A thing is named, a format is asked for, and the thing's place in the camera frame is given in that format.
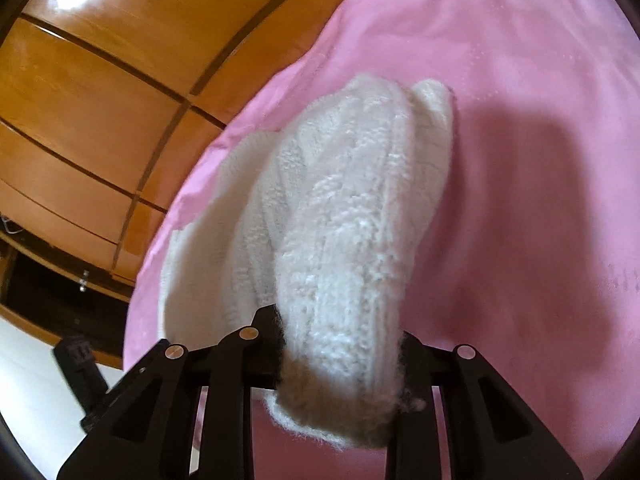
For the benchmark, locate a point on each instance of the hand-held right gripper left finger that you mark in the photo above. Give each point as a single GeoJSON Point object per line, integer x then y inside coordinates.
{"type": "Point", "coordinates": [267, 340]}

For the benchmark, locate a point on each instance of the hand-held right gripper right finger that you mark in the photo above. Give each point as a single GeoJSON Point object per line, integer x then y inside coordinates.
{"type": "Point", "coordinates": [411, 362]}

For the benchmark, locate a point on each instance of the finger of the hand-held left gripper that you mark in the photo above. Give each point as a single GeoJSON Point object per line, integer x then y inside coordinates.
{"type": "Point", "coordinates": [80, 367]}

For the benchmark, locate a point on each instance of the white knitted sweater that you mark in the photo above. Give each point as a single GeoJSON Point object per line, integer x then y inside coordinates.
{"type": "Point", "coordinates": [340, 240]}

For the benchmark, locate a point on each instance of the dark open wardrobe compartment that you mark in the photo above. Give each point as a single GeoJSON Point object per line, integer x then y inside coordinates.
{"type": "Point", "coordinates": [55, 305]}

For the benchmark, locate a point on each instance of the pink bedsheet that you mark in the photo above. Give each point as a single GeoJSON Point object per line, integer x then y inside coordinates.
{"type": "Point", "coordinates": [525, 160]}

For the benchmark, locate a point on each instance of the wooden wardrobe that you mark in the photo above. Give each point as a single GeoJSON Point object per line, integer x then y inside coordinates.
{"type": "Point", "coordinates": [100, 110]}

